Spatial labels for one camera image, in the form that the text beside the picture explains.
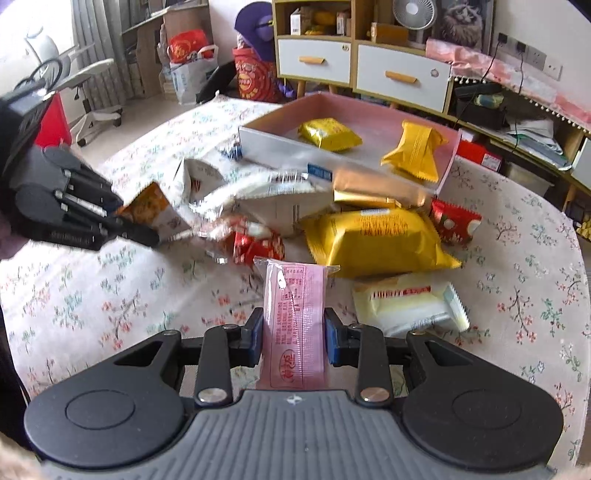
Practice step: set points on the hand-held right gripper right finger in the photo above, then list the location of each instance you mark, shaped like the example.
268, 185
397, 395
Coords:
333, 341

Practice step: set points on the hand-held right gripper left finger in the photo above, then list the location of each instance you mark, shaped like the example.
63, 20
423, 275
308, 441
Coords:
253, 339

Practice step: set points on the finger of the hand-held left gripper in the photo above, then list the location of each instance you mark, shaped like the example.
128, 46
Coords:
92, 189
134, 233

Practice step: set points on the orange snack packet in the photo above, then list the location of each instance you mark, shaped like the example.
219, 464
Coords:
152, 207

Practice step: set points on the pink snack packet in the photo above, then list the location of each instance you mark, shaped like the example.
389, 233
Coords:
295, 318

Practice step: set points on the red white snack packet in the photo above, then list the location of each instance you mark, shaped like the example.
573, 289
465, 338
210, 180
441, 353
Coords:
224, 228

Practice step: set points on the large yellow snack bag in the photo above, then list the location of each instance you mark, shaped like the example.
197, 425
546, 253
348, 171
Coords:
378, 240

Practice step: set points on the white snack bag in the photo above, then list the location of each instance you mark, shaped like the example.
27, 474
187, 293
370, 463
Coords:
277, 207

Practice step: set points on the pink cardboard box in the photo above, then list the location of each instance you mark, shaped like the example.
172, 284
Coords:
277, 147

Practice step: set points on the floral tablecloth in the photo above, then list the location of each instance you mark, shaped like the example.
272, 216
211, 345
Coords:
115, 295

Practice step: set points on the cream white snack packet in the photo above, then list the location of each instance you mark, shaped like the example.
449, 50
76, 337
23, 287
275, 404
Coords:
406, 304

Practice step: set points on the white silver snack packet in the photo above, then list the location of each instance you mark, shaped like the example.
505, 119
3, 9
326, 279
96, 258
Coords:
198, 177

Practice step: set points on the white office chair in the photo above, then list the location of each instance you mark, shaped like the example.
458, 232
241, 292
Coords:
87, 71

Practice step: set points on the white shopping bag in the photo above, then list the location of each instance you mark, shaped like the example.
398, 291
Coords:
189, 83

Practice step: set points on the gold foil packet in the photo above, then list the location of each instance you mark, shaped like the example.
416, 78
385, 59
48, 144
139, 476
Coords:
369, 187

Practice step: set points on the grey curtain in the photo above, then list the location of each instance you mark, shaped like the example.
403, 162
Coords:
97, 27

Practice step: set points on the red gift packet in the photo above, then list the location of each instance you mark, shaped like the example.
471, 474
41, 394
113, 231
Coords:
187, 46

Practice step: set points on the red gift bag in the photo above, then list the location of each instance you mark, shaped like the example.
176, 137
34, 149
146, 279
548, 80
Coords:
254, 78

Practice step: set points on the small yellow snack packet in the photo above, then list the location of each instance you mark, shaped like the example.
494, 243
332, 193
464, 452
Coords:
328, 134

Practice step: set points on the purple fabric item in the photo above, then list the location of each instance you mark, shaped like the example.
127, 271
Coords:
251, 18

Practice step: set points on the red shoe box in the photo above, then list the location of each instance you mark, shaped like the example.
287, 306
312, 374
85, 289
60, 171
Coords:
480, 154

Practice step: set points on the white cabinet drawer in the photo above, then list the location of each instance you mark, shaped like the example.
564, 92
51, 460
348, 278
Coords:
415, 94
295, 53

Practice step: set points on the clear plastic bin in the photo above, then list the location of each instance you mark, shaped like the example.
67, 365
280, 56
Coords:
526, 177

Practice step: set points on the small white box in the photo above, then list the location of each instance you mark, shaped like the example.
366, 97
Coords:
297, 22

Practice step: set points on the black storage box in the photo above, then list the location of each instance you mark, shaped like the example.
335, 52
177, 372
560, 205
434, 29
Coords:
475, 115

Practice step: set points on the yellow wooden cabinet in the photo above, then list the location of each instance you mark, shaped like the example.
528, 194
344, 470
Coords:
354, 55

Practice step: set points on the stack of papers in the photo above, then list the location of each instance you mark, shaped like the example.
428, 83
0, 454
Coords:
538, 143

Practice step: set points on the yellow box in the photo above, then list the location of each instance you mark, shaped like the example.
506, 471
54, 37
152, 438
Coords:
390, 34

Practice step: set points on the pink cloth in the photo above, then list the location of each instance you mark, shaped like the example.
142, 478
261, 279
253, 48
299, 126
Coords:
485, 64

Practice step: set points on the low wooden cabinet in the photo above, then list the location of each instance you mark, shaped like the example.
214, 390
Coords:
572, 134

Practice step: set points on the white desk fan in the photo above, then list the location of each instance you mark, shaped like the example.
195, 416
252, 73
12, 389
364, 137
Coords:
413, 11

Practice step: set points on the framed cat picture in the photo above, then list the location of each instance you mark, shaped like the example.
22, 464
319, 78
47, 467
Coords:
461, 23

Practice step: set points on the white wall socket row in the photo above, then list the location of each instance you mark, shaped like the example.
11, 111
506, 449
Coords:
535, 57

